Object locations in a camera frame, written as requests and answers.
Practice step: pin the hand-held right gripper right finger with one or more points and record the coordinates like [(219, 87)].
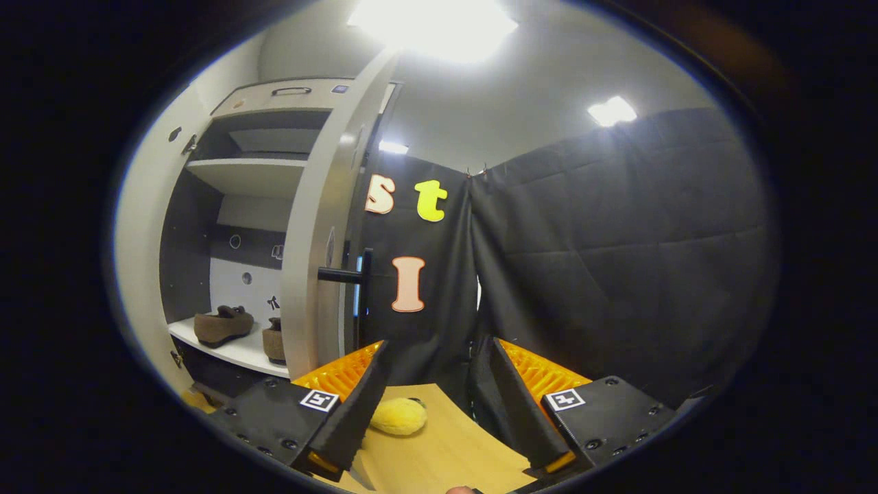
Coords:
[(521, 412)]

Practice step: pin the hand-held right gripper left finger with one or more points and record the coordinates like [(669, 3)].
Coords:
[(363, 412)]

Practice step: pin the brown fuzzy shoe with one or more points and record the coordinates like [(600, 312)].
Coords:
[(274, 343), (219, 329)]

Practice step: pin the grey shoe cabinet door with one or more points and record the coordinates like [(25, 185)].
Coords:
[(305, 261), (140, 240)]

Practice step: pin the grey shoe cabinet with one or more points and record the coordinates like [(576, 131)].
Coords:
[(260, 171)]

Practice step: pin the yellow plush toy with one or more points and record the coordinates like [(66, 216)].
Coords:
[(398, 417)]

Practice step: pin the black backdrop cloth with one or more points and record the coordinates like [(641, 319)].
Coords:
[(617, 261)]

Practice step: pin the ceiling light panel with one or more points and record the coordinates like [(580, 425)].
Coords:
[(612, 111), (432, 27), (394, 147)]

